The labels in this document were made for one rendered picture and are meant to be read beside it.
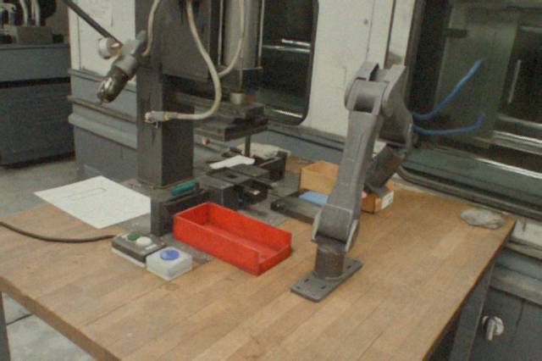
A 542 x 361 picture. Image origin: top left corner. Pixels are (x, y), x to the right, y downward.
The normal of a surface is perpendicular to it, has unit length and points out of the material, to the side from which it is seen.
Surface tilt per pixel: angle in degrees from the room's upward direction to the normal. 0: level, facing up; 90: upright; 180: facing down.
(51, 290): 0
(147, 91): 90
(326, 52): 90
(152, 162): 90
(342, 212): 71
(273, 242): 90
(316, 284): 0
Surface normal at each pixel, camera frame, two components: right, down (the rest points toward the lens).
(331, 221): -0.45, -0.04
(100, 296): 0.07, -0.93
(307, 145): -0.63, 0.23
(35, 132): 0.77, 0.28
